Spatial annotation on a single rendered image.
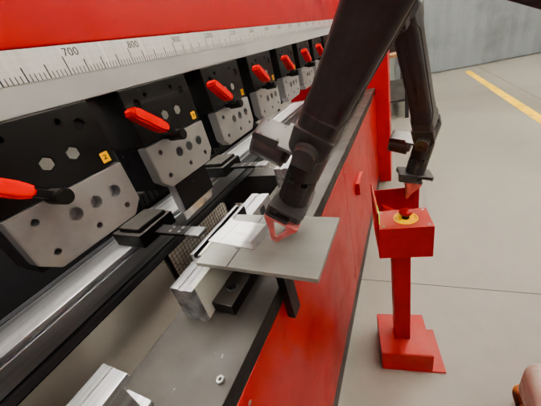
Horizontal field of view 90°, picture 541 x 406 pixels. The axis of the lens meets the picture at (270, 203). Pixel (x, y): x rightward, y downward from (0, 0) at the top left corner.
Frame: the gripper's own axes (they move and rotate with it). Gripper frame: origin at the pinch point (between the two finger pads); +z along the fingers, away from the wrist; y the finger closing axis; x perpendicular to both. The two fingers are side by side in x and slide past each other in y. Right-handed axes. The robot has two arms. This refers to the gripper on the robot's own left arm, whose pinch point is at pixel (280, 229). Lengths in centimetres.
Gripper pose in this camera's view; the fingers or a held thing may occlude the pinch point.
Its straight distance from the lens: 57.1
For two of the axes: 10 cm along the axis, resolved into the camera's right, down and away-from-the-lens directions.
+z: -2.5, 7.2, 6.5
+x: 8.9, 4.4, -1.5
